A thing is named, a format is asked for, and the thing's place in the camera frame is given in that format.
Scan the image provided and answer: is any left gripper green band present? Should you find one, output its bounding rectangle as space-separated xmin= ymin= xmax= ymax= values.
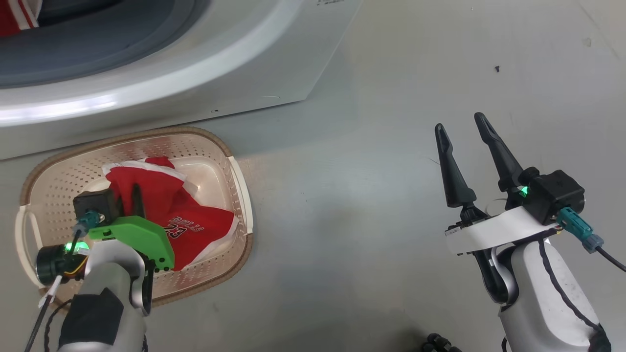
xmin=35 ymin=183 xmax=176 ymax=287

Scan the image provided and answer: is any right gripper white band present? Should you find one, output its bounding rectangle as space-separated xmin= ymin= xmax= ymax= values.
xmin=434 ymin=112 xmax=559 ymax=256

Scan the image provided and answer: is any red jersey with number print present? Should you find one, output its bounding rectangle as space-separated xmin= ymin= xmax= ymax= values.
xmin=102 ymin=156 xmax=240 ymax=272

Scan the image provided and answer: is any beige perforated laundry basket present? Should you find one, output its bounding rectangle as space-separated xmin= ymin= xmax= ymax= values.
xmin=15 ymin=126 xmax=254 ymax=309

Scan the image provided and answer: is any white front-load washing machine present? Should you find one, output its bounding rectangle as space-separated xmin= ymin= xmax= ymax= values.
xmin=0 ymin=0 xmax=363 ymax=161

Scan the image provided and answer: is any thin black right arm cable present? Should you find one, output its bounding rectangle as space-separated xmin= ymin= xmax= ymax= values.
xmin=538 ymin=239 xmax=609 ymax=343

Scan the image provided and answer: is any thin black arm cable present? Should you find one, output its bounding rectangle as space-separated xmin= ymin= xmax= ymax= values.
xmin=23 ymin=293 xmax=54 ymax=352
xmin=538 ymin=239 xmax=609 ymax=343

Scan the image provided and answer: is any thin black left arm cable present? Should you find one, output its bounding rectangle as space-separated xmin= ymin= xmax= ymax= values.
xmin=23 ymin=293 xmax=54 ymax=352

